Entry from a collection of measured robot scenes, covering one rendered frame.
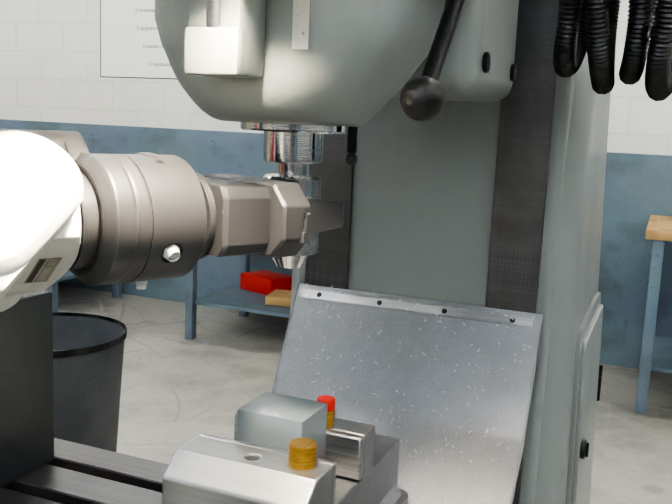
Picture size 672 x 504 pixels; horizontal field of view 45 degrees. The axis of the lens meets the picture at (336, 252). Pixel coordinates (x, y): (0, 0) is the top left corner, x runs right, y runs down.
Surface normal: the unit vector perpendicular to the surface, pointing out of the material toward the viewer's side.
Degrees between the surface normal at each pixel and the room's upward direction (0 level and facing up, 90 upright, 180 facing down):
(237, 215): 90
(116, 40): 90
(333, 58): 108
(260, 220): 90
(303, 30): 90
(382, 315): 63
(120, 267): 129
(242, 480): 40
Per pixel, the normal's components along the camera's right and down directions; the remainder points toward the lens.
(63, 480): 0.04, -0.99
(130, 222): 0.69, 0.04
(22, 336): 0.92, 0.11
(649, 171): -0.38, 0.13
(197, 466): -0.22, -0.67
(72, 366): 0.58, 0.22
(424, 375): -0.32, -0.33
